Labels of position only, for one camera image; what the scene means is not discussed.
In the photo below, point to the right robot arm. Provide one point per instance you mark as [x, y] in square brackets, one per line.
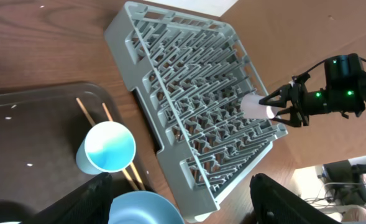
[345, 92]

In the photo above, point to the grey dishwasher rack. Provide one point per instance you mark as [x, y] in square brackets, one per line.
[190, 75]

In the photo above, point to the brown serving tray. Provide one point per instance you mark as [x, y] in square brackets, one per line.
[41, 130]

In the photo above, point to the light blue plastic cup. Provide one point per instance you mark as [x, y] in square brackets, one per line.
[108, 147]

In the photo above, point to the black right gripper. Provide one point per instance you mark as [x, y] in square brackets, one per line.
[310, 99]

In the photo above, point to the wooden chopstick left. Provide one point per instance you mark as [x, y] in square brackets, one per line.
[92, 123]

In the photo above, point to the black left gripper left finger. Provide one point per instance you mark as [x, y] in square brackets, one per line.
[89, 203]

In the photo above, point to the pink plastic cup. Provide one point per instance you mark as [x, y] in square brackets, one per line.
[254, 110]

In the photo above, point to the blue plate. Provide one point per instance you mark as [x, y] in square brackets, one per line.
[143, 207]

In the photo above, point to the wooden chopstick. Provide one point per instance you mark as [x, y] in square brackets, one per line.
[132, 166]
[92, 123]

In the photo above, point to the wooden chopstick right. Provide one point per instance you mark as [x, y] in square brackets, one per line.
[132, 166]

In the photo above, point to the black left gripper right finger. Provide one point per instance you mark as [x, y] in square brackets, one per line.
[275, 204]

